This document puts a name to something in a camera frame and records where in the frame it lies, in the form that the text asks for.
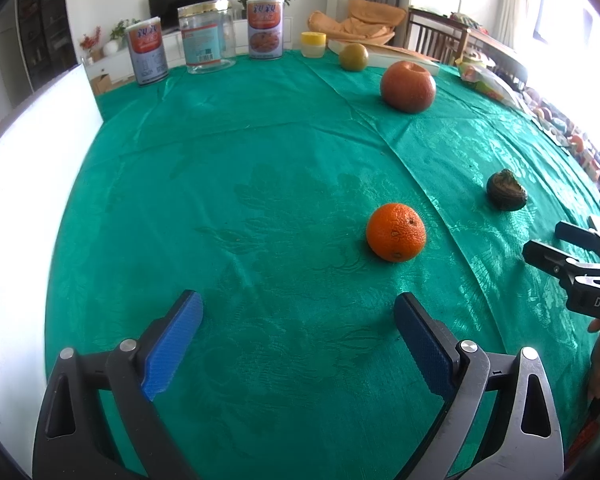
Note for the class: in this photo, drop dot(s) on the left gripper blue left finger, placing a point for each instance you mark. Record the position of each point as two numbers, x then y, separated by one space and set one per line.
73 439

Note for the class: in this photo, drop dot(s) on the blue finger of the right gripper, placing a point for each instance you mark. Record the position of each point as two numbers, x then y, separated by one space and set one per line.
550 259
588 239

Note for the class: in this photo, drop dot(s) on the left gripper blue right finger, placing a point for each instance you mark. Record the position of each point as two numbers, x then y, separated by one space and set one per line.
522 439

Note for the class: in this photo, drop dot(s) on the dark avocado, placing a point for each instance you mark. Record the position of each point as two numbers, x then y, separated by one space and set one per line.
505 191

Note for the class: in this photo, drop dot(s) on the orange tangerine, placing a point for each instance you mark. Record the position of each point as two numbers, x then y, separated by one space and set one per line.
396 233

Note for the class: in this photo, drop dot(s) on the red apple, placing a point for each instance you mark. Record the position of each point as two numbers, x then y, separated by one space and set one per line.
408 87

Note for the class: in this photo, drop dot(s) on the snack bag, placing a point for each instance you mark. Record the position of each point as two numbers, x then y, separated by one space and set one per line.
487 83

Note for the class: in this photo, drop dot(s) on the wooden chair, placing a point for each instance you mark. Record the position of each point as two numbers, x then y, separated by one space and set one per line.
442 39

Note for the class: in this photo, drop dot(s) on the white cardboard box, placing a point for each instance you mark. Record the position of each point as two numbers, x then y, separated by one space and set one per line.
43 143

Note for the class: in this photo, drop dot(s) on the small green-yellow pear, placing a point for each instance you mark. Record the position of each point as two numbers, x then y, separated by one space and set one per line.
353 57

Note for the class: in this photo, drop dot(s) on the green tablecloth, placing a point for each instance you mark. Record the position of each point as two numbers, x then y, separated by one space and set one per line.
254 186

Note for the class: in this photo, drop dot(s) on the orange lounge chair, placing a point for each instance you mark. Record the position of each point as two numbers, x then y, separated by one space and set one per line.
367 21

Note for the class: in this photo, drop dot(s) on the yellow lid small jar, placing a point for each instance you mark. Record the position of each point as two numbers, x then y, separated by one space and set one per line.
313 44

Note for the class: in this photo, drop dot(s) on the cardboard box on floor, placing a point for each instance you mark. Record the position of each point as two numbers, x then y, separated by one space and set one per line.
101 84

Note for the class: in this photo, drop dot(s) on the right red-label tin can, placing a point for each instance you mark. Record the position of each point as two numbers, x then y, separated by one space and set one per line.
265 20

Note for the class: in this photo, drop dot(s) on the red-label tin can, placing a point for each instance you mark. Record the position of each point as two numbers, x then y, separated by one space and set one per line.
265 20
147 53

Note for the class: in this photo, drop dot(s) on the red flower vase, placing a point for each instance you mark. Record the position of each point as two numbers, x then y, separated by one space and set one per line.
89 43

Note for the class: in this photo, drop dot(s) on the left red-label tin can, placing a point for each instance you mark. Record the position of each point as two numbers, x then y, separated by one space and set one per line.
147 53

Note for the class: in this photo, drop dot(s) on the small potted plant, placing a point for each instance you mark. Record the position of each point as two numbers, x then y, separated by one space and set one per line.
243 4

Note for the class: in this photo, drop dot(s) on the left green plant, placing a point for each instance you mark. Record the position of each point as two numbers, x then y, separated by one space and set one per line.
118 34

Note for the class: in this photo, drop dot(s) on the dark wooden bookshelf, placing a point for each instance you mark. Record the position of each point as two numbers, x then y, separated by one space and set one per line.
45 40

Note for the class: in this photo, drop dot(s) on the clear glass jar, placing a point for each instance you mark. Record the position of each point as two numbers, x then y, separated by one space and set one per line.
208 36

